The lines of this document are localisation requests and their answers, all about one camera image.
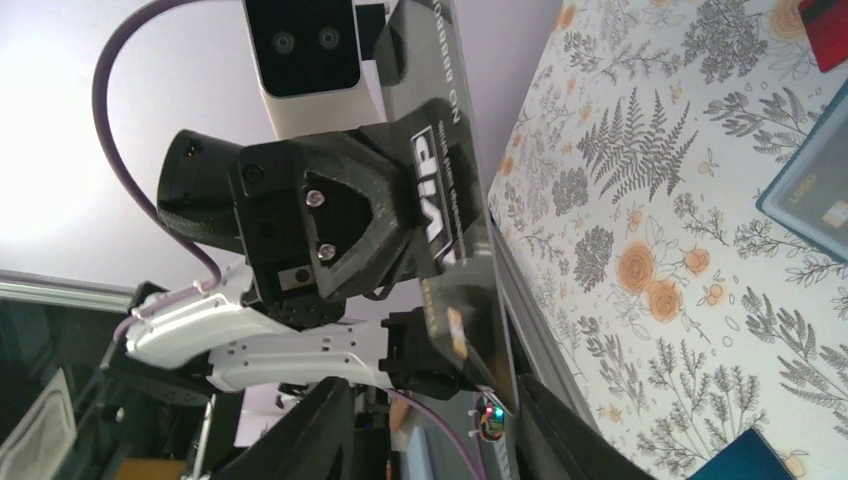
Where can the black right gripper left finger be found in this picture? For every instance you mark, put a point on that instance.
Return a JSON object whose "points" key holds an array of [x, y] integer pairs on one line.
{"points": [[314, 441]]}

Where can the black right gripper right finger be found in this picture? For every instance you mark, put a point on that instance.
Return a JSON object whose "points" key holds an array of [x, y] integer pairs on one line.
{"points": [[554, 443]]}

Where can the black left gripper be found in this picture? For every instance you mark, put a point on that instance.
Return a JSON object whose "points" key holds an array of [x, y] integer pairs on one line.
{"points": [[318, 218]]}

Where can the black visa card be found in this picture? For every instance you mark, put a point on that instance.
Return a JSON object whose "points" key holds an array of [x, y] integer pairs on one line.
{"points": [[424, 87]]}

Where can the teal leather card holder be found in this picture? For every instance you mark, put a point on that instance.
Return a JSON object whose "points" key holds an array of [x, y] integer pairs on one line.
{"points": [[808, 197]]}

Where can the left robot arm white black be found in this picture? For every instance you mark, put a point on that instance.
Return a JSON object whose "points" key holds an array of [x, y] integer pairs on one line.
{"points": [[383, 343]]}

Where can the blue card centre pair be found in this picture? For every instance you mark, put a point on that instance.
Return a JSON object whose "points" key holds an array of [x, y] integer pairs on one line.
{"points": [[748, 457]]}

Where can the red card upper left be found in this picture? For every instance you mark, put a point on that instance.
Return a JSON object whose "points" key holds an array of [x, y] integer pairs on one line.
{"points": [[825, 24]]}

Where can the floral patterned table mat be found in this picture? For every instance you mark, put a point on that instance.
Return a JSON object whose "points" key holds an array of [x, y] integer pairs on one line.
{"points": [[627, 197]]}

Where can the aluminium rail base front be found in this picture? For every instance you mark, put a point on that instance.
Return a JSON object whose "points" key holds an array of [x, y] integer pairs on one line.
{"points": [[534, 347]]}

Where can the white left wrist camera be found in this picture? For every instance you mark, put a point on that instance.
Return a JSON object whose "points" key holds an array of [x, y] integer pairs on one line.
{"points": [[314, 61]]}

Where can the aluminium frame post left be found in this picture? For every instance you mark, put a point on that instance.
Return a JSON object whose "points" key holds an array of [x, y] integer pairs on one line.
{"points": [[27, 287]]}

